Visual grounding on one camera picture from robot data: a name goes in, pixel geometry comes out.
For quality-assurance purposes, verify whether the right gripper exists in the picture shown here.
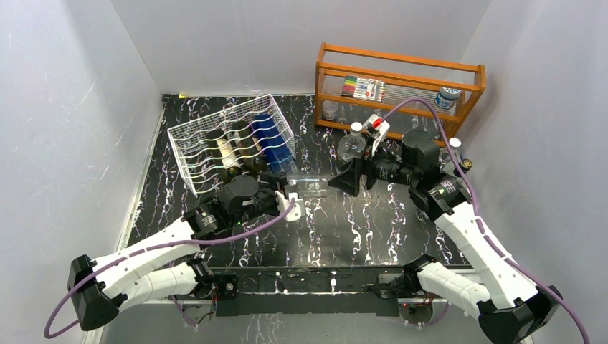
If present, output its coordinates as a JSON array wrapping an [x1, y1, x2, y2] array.
[[327, 136, 417, 197]]

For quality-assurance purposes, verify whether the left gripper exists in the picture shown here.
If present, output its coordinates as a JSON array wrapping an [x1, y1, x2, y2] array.
[[232, 173, 290, 227]]

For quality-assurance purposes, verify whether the round clear glass bottle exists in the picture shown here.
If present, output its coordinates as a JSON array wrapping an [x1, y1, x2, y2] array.
[[336, 122, 366, 173]]

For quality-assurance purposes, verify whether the brown wine bottle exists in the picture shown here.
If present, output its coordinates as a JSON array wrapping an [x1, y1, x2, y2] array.
[[231, 121, 267, 177]]

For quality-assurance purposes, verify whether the dark green bottle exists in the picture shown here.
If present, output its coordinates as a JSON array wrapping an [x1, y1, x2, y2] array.
[[206, 129, 242, 183]]

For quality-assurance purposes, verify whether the dark bottle black foil top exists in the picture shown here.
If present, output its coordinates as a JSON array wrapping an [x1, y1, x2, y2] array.
[[458, 158, 473, 175]]

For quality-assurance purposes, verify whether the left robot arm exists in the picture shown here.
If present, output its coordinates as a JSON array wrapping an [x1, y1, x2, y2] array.
[[67, 173, 303, 331]]

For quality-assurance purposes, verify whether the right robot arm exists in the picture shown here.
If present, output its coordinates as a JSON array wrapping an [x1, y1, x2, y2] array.
[[328, 130, 559, 343]]

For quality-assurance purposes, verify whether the orange wooden shelf rack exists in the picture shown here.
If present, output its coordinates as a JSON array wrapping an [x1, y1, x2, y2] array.
[[314, 42, 486, 140]]

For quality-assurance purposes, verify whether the clear bottle silver cap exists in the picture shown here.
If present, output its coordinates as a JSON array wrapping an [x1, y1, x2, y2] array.
[[440, 137, 462, 165]]

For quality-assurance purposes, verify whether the small clear plastic cup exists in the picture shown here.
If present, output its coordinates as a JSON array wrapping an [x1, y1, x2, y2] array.
[[322, 100, 339, 121]]

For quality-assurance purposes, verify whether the colour marker pen set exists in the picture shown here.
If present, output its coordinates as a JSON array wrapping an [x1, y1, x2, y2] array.
[[341, 75, 386, 102]]

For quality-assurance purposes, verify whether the blue white lidded jar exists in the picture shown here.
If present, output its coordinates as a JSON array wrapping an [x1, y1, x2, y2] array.
[[434, 87, 462, 111]]

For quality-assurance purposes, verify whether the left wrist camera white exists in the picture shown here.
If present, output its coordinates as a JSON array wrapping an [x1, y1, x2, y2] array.
[[275, 191, 305, 222]]

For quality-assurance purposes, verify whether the white wire wine rack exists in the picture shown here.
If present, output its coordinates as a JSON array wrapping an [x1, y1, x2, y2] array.
[[168, 94, 299, 196]]

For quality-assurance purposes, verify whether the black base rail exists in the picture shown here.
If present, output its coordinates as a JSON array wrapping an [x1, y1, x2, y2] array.
[[209, 265, 476, 318]]

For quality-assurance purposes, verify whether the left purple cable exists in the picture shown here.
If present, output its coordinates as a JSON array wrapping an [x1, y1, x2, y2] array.
[[43, 196, 296, 340]]

